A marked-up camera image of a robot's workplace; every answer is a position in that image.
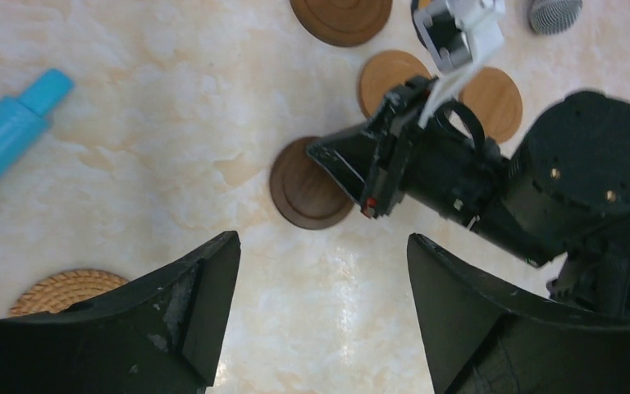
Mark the woven rattan coaster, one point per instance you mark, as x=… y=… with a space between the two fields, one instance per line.
x=59 y=291

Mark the turquoise cylinder tube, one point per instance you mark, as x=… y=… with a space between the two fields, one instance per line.
x=24 y=118

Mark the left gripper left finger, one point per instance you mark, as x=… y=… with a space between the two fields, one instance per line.
x=161 y=333

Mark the dark brown wooden coaster bottom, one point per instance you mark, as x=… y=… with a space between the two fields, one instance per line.
x=304 y=193

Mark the orange face coaster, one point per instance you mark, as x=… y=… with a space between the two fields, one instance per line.
x=414 y=6

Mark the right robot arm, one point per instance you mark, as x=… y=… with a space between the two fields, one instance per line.
x=565 y=191

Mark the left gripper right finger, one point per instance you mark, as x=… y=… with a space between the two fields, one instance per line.
x=482 y=334

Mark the light wooden coaster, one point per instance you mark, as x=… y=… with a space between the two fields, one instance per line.
x=494 y=98
x=383 y=72

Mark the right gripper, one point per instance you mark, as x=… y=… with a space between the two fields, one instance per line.
x=448 y=164

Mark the brown ringed wooden coaster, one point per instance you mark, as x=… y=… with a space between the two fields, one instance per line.
x=342 y=23

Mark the black microphone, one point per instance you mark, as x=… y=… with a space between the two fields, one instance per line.
x=549 y=17

